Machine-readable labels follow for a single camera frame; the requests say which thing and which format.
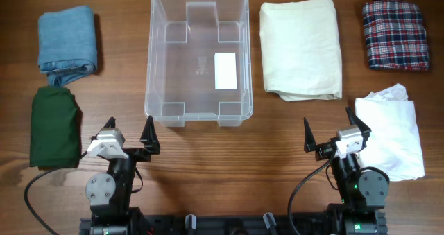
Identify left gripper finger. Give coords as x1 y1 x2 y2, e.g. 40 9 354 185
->
90 117 116 140
139 116 160 155

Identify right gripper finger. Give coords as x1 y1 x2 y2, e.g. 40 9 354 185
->
303 118 316 153
345 107 371 138

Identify plaid flannel shirt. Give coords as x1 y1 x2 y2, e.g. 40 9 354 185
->
362 0 430 71

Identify cream cloth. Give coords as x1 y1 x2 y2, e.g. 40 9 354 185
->
259 0 342 101

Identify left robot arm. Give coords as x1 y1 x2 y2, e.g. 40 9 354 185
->
79 116 160 235

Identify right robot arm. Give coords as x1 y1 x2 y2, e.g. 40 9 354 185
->
300 107 390 235

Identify folded white cloth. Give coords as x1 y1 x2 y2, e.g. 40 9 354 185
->
355 84 425 182

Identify folded dark green cloth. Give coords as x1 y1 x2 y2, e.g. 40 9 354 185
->
29 86 80 168

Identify clear plastic storage bin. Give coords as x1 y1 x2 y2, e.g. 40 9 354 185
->
144 0 253 127

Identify folded blue denim jeans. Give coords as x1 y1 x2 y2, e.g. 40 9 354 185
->
37 6 98 87

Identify white label in bin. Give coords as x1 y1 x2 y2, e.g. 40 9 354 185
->
214 53 237 90

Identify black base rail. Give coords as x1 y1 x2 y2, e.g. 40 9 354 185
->
78 212 387 235

